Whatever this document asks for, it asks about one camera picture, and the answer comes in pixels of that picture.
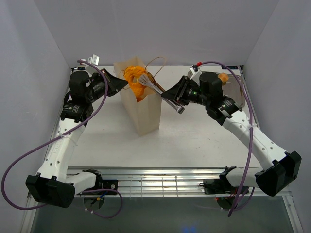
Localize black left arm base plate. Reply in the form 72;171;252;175
78;179;119;196

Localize small round fake bun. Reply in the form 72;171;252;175
217;73;229;83

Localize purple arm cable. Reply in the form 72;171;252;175
1;59;123;218
194;61;256;217

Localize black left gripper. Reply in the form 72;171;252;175
86;68;128;103

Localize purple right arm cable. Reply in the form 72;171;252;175
194;61;256;217

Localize aluminium table frame rail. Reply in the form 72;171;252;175
19;66;304;233

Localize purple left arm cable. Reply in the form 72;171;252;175
1;59;123;218

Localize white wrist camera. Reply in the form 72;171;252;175
77;54;100;75
188;62;202;80

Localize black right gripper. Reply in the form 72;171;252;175
160;76;209;107

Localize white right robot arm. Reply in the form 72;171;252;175
161;72;302;197

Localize ring shaped fake bread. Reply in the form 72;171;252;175
123;66;147;102

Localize metal serving tongs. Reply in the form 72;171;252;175
138;72;184;114

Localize stainless steel tray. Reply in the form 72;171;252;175
223;74;245;108

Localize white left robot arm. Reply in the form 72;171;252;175
25;69;128;208

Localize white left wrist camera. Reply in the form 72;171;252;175
77;54;100;75

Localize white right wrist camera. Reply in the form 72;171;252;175
188;62;202;80

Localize beige paper bag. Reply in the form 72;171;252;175
113;57;162;136

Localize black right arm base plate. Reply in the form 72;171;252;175
199;179;239;195

